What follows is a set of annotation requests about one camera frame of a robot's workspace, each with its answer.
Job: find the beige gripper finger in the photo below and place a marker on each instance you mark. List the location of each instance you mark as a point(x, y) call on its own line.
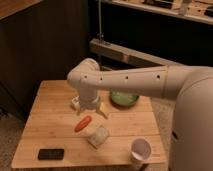
point(77, 105)
point(102, 110)

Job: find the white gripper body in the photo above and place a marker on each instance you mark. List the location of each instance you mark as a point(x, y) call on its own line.
point(89, 100)

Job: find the red pepper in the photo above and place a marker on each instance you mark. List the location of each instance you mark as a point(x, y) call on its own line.
point(83, 123)

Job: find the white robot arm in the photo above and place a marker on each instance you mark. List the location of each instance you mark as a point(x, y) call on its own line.
point(191, 87)

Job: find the black rectangular sponge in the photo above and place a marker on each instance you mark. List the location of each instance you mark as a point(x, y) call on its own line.
point(51, 154)

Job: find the white bottle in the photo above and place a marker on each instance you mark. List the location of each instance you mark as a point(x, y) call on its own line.
point(72, 103)

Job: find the green bowl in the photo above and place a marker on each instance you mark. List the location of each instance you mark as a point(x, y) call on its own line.
point(123, 99)

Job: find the wooden table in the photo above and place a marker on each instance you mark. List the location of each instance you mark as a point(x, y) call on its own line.
point(51, 124)

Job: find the white paper cup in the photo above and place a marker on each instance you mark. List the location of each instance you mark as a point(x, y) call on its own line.
point(140, 151)

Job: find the dark wooden cabinet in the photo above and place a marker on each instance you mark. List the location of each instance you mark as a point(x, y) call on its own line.
point(40, 43)

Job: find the metal shelf frame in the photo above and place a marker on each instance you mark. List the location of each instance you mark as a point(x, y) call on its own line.
point(145, 33)

